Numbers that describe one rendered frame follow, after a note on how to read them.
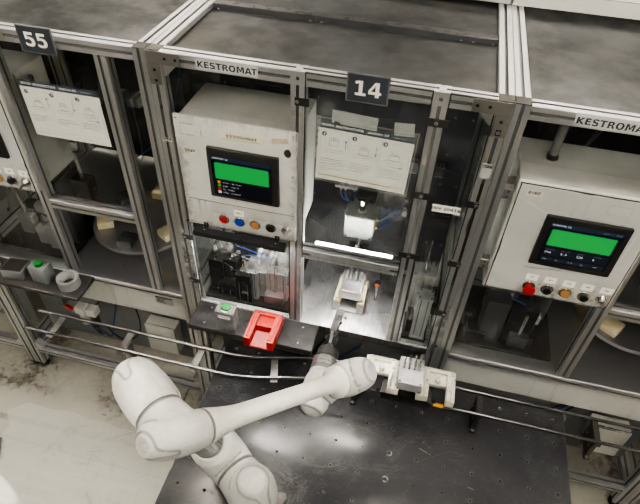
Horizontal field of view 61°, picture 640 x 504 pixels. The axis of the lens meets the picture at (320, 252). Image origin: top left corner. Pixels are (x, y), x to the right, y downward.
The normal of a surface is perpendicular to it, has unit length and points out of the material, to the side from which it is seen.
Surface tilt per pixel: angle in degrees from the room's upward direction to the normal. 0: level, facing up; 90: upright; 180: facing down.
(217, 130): 90
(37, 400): 0
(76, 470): 0
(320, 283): 0
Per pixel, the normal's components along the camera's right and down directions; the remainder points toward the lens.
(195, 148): -0.24, 0.66
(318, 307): 0.04, -0.73
